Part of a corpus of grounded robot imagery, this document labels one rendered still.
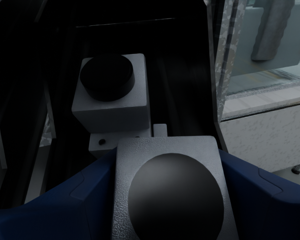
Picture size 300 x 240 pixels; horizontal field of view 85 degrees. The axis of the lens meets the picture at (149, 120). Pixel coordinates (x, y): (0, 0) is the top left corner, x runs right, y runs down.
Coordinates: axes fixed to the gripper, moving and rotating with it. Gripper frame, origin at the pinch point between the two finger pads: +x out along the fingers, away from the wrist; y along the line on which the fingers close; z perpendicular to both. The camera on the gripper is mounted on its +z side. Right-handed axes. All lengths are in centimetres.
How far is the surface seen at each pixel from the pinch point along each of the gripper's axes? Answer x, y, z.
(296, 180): 108, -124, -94
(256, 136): 84, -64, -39
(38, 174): 12.8, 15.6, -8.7
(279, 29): 77, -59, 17
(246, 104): 78, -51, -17
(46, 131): 9.4, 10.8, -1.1
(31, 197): 11.3, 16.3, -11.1
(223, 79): 11.9, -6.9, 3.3
